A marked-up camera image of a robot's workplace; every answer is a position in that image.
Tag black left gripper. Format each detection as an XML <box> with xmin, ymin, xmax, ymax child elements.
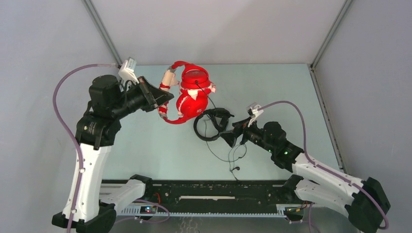
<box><xmin>111</xmin><ymin>75</ymin><xmax>174</xmax><ymax>119</ymax></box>

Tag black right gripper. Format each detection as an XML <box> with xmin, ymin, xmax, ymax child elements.
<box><xmin>219</xmin><ymin>116</ymin><xmax>275</xmax><ymax>154</ymax></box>

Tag red white headphones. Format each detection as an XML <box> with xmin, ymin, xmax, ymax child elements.
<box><xmin>158</xmin><ymin>61</ymin><xmax>216</xmax><ymax>124</ymax></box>

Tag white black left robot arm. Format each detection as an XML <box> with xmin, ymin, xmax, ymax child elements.
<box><xmin>52</xmin><ymin>75</ymin><xmax>173</xmax><ymax>233</ymax></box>

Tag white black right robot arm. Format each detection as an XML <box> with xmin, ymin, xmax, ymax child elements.
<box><xmin>199</xmin><ymin>104</ymin><xmax>391</xmax><ymax>233</ymax></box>

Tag black wrapped headphones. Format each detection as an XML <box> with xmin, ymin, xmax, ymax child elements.
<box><xmin>193</xmin><ymin>108</ymin><xmax>234</xmax><ymax>142</ymax></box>

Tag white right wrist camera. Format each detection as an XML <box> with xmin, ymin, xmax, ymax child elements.
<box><xmin>247</xmin><ymin>102</ymin><xmax>264</xmax><ymax>127</ymax></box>

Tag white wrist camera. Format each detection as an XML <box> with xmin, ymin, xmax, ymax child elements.
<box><xmin>247</xmin><ymin>102</ymin><xmax>264</xmax><ymax>127</ymax></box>
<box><xmin>118</xmin><ymin>57</ymin><xmax>139</xmax><ymax>84</ymax></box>

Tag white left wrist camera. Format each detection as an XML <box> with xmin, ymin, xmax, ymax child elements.
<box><xmin>118</xmin><ymin>57</ymin><xmax>139</xmax><ymax>84</ymax></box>

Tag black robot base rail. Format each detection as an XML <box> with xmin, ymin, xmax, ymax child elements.
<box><xmin>100</xmin><ymin>179</ymin><xmax>309</xmax><ymax>217</ymax></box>

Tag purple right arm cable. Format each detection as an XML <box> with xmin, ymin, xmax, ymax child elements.
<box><xmin>257</xmin><ymin>100</ymin><xmax>390</xmax><ymax>231</ymax></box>

